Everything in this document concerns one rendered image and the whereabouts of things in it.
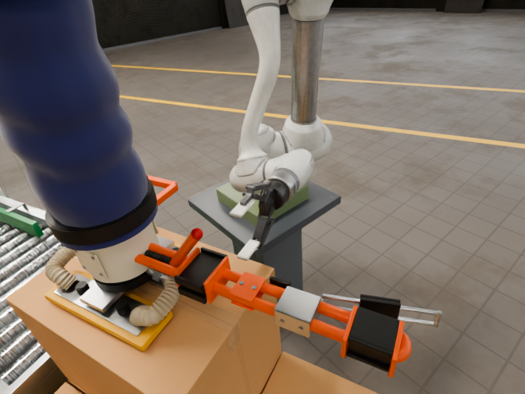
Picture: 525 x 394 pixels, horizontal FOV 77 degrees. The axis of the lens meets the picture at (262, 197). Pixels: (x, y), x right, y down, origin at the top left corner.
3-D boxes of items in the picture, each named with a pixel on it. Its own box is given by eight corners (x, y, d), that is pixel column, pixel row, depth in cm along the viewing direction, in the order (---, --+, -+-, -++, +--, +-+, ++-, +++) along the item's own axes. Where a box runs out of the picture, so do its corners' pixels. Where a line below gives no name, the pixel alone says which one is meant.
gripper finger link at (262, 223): (260, 203, 91) (262, 204, 92) (248, 242, 89) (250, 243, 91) (273, 205, 89) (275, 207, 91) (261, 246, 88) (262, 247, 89)
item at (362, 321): (340, 356, 56) (341, 339, 53) (351, 321, 61) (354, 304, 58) (392, 378, 52) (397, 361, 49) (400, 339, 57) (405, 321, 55)
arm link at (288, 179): (299, 197, 99) (291, 208, 95) (272, 191, 103) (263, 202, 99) (299, 170, 94) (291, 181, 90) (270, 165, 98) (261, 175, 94)
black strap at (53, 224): (30, 230, 72) (20, 215, 70) (112, 177, 89) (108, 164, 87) (100, 259, 63) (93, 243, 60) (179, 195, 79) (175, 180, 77)
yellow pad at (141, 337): (46, 299, 85) (37, 286, 82) (79, 273, 92) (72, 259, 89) (144, 352, 71) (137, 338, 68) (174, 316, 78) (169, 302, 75)
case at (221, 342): (66, 377, 110) (3, 298, 88) (152, 291, 138) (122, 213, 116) (210, 487, 83) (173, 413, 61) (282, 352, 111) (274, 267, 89)
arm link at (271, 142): (238, 169, 150) (230, 123, 138) (276, 161, 153) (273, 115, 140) (245, 188, 137) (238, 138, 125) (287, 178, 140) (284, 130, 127)
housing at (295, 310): (273, 326, 62) (272, 310, 59) (288, 299, 67) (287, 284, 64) (308, 340, 59) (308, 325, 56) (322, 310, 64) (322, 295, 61)
